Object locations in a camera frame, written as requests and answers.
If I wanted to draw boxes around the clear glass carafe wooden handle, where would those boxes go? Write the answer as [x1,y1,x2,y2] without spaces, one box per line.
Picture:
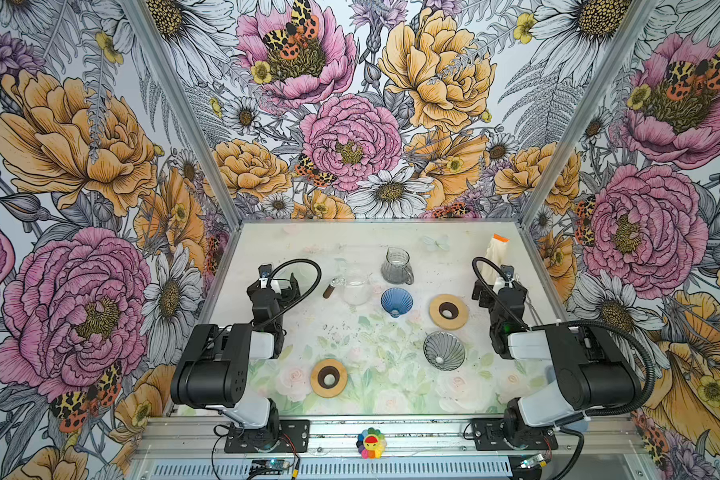
[322,258,372,307]

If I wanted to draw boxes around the wooden dripper ring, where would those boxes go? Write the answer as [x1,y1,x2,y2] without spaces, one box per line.
[428,293,470,331]
[310,358,349,399]

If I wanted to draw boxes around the blue glass dripper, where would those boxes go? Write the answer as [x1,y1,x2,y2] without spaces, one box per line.
[380,287,414,318]

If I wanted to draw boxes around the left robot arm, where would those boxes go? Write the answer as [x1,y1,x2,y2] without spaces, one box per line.
[170,264,301,453]

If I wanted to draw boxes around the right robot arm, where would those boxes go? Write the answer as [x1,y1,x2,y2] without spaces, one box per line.
[471,257,657,449]

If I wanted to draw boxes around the orange white coffee bag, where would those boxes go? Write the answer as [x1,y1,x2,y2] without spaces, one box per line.
[480,234,509,285]

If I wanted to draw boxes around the grey glass dripper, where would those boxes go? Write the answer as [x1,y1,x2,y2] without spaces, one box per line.
[423,331,466,371]

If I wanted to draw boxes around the metal tongs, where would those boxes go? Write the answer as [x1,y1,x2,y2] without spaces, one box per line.
[525,296,543,326]

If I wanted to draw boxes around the grey ribbed glass pitcher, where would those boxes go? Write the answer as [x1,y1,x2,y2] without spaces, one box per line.
[380,247,415,285]

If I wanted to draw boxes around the green circuit board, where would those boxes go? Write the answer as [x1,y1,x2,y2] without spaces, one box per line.
[248,459,295,479]

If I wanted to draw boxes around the colourful flower toy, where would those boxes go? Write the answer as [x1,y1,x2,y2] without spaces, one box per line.
[355,427,387,460]

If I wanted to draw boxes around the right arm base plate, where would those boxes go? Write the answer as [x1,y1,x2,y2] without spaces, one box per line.
[470,417,558,452]

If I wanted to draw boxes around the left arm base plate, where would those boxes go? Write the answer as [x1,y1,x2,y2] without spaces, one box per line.
[223,419,311,454]

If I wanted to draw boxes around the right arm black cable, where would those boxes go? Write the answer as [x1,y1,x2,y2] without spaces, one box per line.
[471,256,656,418]

